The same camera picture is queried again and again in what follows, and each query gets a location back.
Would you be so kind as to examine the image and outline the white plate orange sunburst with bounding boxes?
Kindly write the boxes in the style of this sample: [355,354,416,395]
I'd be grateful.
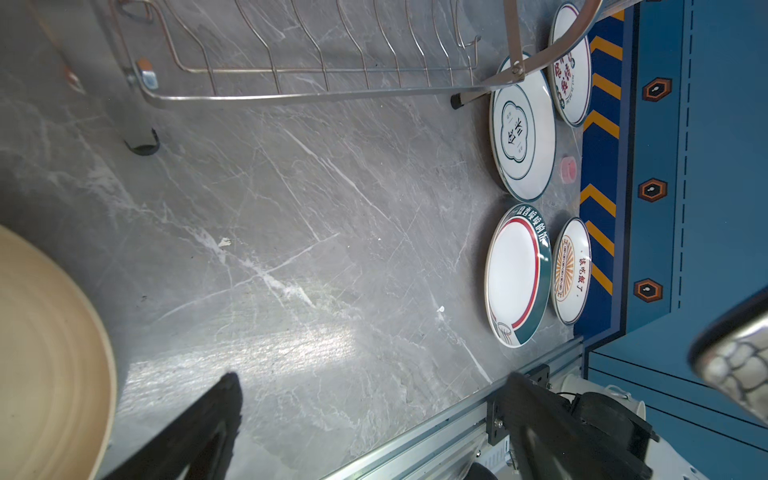
[551,217,592,325]

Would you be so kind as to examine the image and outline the black floral square plate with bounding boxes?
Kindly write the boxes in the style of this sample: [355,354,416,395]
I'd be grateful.
[687,289,767,423]

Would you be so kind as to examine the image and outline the cream round plate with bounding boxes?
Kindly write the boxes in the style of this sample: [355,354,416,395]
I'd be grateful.
[1,228,117,479]

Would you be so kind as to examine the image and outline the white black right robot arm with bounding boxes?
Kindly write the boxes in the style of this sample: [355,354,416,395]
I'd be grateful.
[569,392,660,460]

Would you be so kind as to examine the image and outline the white plate green quatrefoil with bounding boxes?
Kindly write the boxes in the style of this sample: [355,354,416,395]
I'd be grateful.
[489,72,557,202]

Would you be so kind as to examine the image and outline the white bucket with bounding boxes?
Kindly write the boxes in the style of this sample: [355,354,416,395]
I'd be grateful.
[553,373,647,420]

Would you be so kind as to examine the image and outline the white plate black characters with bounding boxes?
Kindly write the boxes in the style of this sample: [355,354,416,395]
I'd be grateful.
[547,37,593,128]

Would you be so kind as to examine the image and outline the white plate green red rim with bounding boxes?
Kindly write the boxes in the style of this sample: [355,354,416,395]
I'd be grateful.
[484,203,553,349]

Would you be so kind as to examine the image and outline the steel wire dish rack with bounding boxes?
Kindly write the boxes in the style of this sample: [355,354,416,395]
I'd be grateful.
[89,0,604,157]

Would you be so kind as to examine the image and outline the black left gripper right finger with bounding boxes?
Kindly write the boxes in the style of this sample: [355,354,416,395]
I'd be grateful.
[500,373,651,479]

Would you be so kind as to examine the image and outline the small pink cup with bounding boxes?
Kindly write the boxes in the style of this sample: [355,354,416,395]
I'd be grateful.
[560,156,578,184]

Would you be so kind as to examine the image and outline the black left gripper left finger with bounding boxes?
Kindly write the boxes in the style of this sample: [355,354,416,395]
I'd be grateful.
[106,372,243,479]

